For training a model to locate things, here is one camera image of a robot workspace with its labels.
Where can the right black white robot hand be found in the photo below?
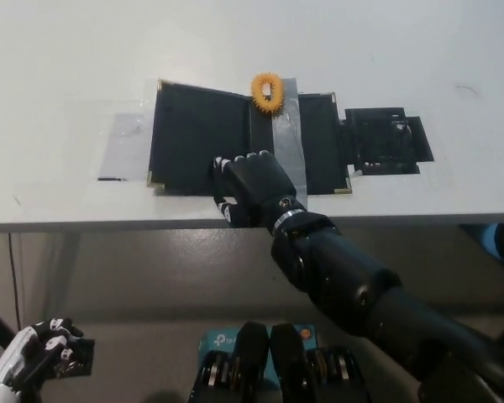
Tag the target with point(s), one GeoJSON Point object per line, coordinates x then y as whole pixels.
{"type": "Point", "coordinates": [256, 184]}

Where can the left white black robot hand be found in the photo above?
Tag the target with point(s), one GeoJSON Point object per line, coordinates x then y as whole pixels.
{"type": "Point", "coordinates": [12, 361]}

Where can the black USC leather diary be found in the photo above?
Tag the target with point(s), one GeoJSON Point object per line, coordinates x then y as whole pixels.
{"type": "Point", "coordinates": [193, 138]}

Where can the black tape patch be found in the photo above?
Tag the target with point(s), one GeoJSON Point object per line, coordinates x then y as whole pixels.
{"type": "Point", "coordinates": [382, 140]}

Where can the laminated white paper sheet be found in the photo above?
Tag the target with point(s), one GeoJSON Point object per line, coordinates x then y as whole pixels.
{"type": "Point", "coordinates": [124, 147]}

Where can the teal tp-link box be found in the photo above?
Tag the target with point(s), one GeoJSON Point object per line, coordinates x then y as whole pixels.
{"type": "Point", "coordinates": [216, 340]}

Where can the blue round object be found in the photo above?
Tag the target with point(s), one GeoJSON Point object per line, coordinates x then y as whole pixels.
{"type": "Point", "coordinates": [493, 240]}

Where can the grey duct tape strip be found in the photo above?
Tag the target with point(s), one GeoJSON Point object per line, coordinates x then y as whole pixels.
{"type": "Point", "coordinates": [287, 138]}

